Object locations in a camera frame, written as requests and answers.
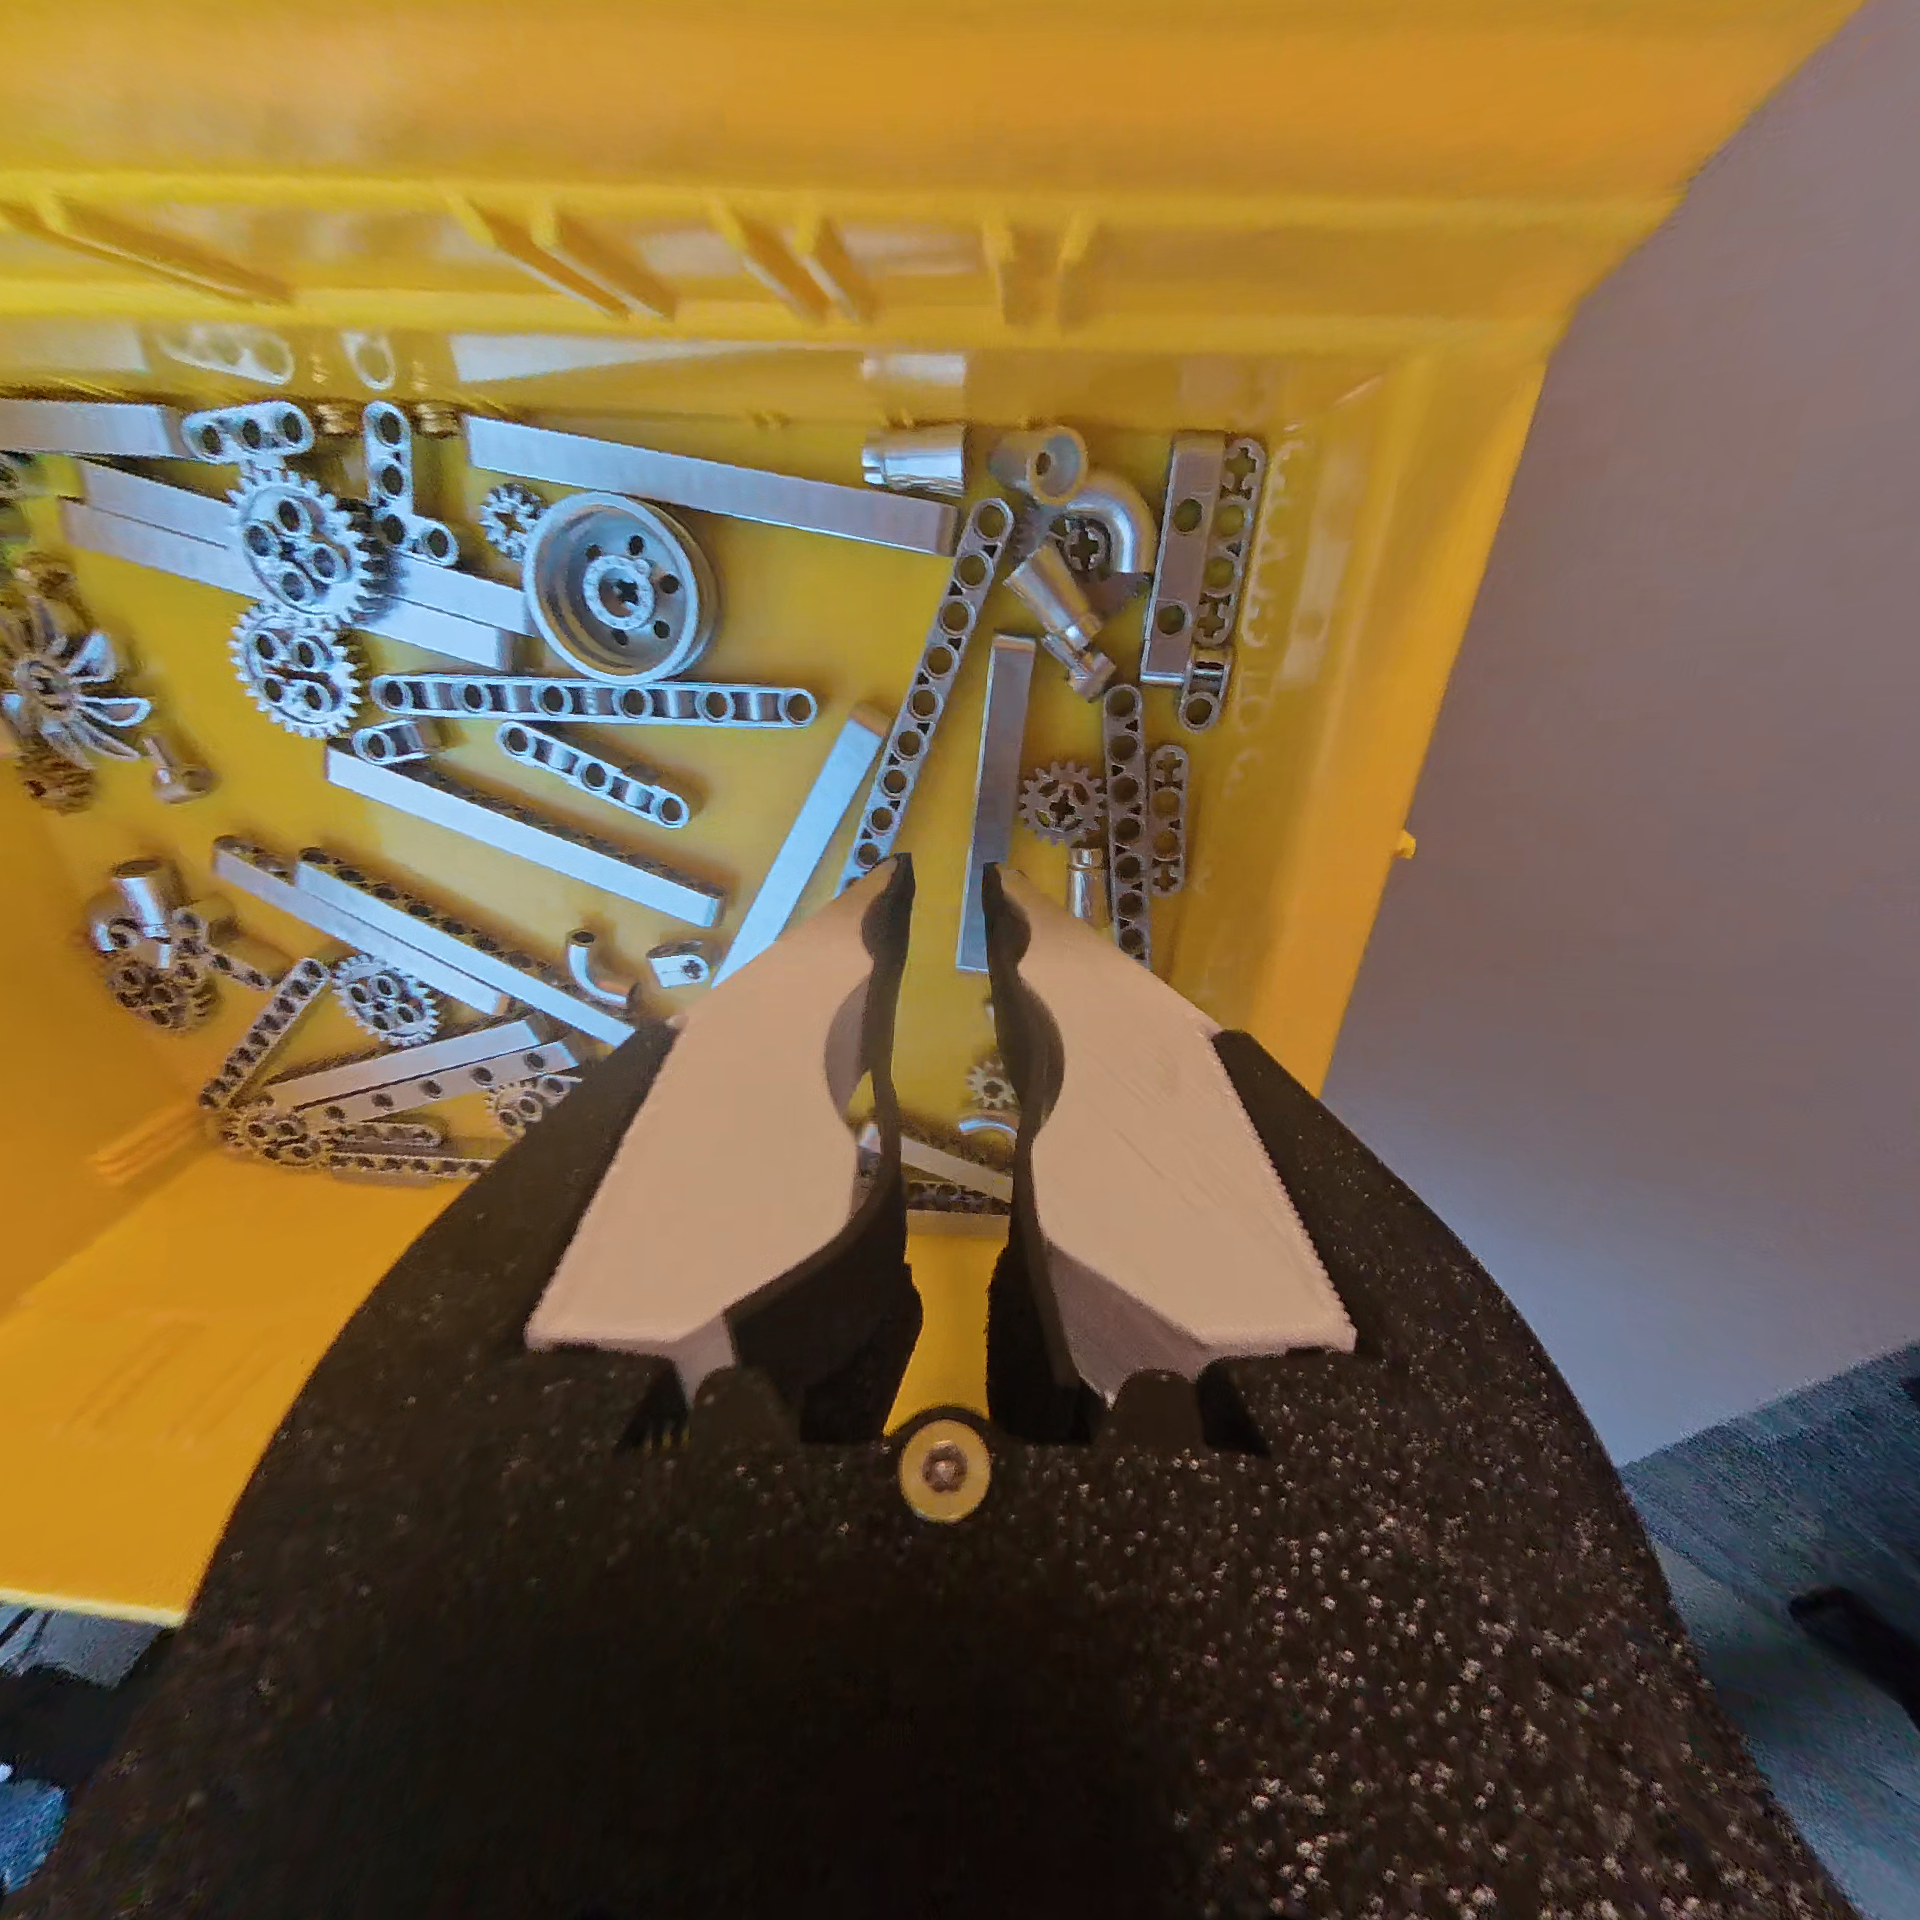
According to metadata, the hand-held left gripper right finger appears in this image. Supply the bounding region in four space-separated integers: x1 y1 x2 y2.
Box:
984 864 1360 1438

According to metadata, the heap of grey building pieces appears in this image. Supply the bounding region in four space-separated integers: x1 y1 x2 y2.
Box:
0 393 1280 1206

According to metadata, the grey wheel rim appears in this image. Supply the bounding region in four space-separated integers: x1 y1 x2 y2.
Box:
521 490 725 689

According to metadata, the yellow storage bin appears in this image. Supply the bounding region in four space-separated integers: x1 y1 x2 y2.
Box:
0 0 1870 1626

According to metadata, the grey fan piece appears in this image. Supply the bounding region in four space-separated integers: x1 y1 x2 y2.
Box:
0 590 155 778

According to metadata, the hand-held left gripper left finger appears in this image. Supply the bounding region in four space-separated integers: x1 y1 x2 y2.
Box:
525 856 923 1444

